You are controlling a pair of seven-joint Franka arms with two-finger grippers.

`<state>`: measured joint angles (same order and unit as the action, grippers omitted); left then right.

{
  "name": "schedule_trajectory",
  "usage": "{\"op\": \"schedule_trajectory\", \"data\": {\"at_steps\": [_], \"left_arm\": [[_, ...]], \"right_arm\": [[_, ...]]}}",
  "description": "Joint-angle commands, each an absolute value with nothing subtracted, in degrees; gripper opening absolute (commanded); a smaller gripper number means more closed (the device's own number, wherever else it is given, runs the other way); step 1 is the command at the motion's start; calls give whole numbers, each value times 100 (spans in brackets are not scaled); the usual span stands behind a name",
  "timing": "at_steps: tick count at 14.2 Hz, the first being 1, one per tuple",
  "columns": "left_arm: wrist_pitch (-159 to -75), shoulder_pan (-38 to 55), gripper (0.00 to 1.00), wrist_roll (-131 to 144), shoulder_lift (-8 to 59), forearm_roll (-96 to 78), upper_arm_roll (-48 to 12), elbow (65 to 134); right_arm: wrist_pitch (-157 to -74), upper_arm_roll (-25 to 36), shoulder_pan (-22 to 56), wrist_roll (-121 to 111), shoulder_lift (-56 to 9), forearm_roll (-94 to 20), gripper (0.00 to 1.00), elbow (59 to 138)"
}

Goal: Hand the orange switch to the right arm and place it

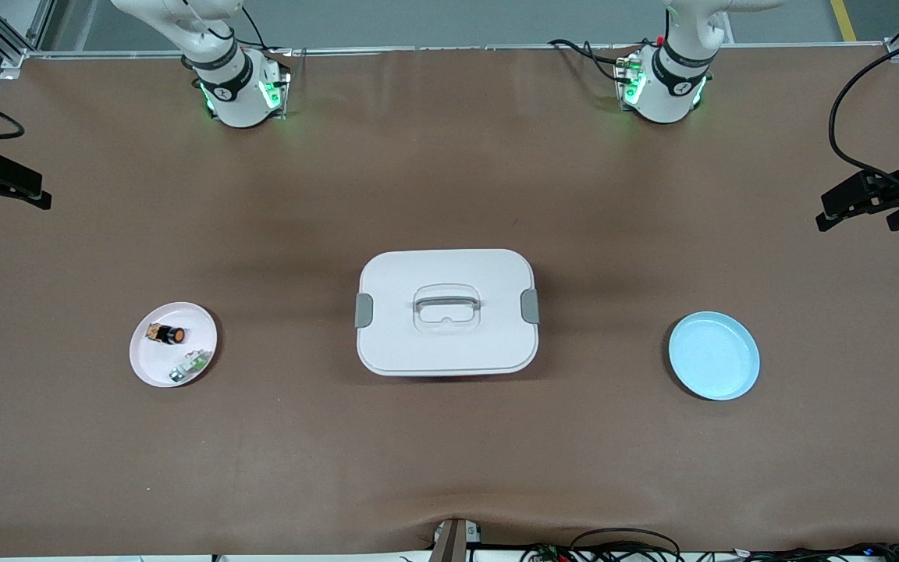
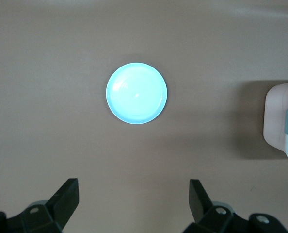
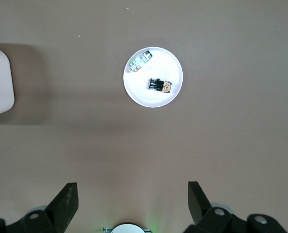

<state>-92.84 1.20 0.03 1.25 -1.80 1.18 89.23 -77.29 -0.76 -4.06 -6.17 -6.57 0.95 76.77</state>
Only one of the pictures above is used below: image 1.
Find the pink round plate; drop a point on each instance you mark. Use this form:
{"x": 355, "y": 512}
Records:
{"x": 157, "y": 367}

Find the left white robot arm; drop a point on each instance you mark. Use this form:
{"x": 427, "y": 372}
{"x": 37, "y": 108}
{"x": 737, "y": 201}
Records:
{"x": 672, "y": 86}

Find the white lidded storage box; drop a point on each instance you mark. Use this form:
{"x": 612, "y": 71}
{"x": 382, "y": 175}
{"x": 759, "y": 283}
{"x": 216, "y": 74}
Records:
{"x": 449, "y": 351}

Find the metal table edge rail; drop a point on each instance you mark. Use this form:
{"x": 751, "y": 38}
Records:
{"x": 418, "y": 49}

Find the metal camera post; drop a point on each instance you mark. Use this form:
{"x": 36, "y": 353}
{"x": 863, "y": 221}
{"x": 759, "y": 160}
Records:
{"x": 456, "y": 542}

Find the light blue round plate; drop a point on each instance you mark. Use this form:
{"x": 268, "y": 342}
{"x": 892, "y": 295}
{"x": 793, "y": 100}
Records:
{"x": 713, "y": 355}

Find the grey box latch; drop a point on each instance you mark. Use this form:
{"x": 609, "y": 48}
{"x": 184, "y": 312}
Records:
{"x": 530, "y": 306}
{"x": 364, "y": 311}

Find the white green push-button switch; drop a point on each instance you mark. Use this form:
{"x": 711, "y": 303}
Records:
{"x": 190, "y": 365}

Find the orange push-button switch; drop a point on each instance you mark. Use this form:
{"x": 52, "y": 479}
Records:
{"x": 167, "y": 334}

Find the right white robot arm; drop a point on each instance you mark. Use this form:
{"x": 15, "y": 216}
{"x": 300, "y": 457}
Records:
{"x": 235, "y": 86}

